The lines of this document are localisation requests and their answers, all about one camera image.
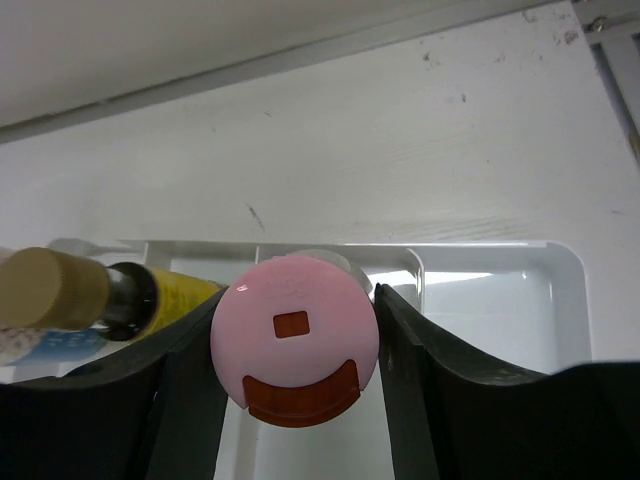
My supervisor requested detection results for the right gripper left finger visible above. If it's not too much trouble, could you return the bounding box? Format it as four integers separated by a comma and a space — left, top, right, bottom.
1, 294, 227, 479

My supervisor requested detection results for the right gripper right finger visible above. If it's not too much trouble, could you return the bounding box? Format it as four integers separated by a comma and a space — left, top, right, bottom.
374, 285, 639, 479

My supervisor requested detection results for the blue-label white spice bottle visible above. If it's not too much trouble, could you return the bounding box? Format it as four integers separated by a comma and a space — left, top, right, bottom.
1, 328, 107, 367

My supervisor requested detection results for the pink-cap spice jar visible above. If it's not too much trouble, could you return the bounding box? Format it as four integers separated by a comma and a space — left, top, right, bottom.
210, 249, 379, 428

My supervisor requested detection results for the yellow-label brown sauce bottle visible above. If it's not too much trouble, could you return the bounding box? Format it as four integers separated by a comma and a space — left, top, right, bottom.
1, 247, 226, 342

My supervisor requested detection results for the white divided organizer tray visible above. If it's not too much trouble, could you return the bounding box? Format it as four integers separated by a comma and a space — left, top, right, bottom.
47, 238, 592, 480

